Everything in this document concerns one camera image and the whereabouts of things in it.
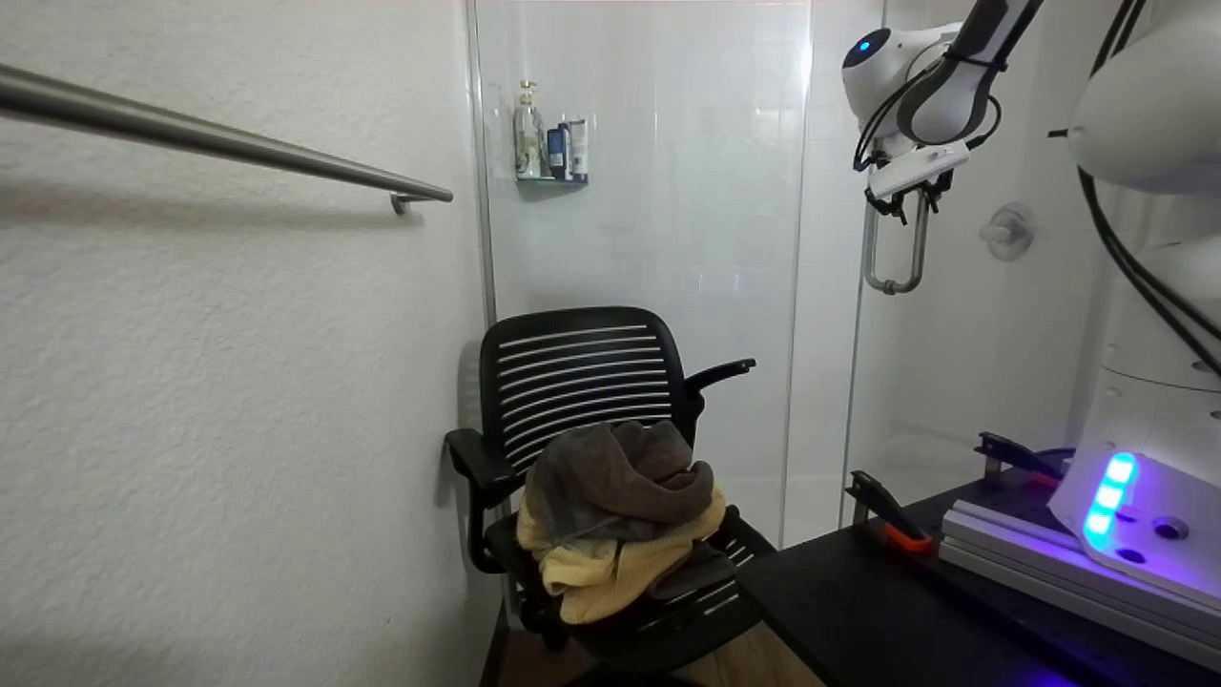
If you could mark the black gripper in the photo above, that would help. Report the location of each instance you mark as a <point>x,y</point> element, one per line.
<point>909,197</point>

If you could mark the glass shower door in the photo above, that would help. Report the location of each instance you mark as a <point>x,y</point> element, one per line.
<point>993,343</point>

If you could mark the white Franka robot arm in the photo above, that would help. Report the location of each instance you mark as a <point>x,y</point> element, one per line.
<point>1144,117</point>

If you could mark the fixed glass shower panel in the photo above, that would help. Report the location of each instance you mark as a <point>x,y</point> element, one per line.
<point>660,232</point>

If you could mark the blue shower bottle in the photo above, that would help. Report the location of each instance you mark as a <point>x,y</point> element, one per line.
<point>557,149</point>

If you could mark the glass shower shelf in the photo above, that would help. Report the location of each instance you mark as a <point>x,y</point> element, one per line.
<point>552,186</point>

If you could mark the clear suction cup hook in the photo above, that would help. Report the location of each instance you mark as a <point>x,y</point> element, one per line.
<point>1007,232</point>

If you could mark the black orange bar clamp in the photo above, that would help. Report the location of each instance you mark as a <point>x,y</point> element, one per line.
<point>1014,454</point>
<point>891,517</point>

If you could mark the white blue tube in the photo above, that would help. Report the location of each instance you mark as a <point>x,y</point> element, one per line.
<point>577,149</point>

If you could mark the brown towel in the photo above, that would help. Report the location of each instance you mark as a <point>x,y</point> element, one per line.
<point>660,478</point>

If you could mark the black mesh office chair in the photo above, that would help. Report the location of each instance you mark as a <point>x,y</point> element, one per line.
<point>577,374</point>

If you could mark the black robot table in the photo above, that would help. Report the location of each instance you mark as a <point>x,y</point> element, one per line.
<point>864,623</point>

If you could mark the grey towel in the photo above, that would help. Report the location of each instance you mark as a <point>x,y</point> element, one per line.
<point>564,481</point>

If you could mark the yellow towel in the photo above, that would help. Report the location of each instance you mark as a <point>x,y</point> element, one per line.
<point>613,575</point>

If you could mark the metal towel bar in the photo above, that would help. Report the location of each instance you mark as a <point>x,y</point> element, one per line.
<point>193,131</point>

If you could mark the aluminium extrusion rail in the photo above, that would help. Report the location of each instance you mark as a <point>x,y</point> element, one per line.
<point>1054,560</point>

